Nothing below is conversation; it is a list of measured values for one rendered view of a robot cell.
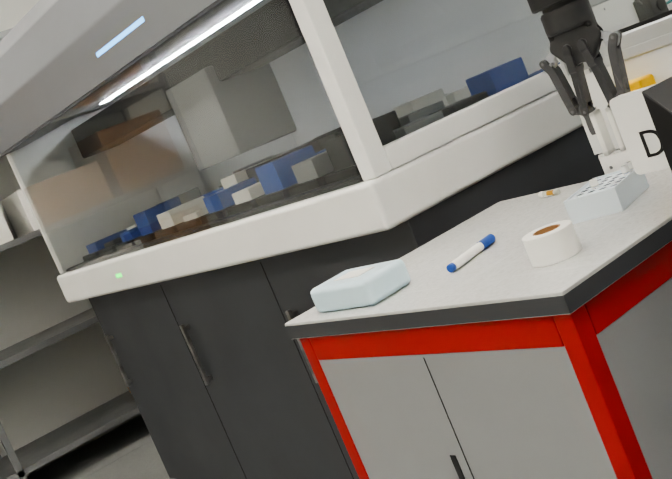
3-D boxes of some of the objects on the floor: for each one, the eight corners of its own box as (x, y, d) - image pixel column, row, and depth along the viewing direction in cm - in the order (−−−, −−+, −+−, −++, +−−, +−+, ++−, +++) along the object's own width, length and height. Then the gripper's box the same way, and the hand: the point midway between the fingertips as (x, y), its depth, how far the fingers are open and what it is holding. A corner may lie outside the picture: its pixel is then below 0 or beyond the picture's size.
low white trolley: (779, 843, 120) (561, 291, 112) (449, 711, 170) (283, 324, 162) (946, 574, 154) (788, 134, 145) (629, 530, 204) (499, 201, 196)
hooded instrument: (536, 589, 197) (188, -255, 177) (157, 505, 347) (-53, 44, 328) (800, 332, 266) (570, -294, 247) (389, 355, 416) (226, -33, 397)
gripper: (617, -19, 142) (672, 130, 145) (529, 19, 152) (583, 158, 155) (599, -12, 137) (657, 143, 139) (509, 27, 146) (565, 171, 149)
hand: (610, 130), depth 147 cm, fingers closed
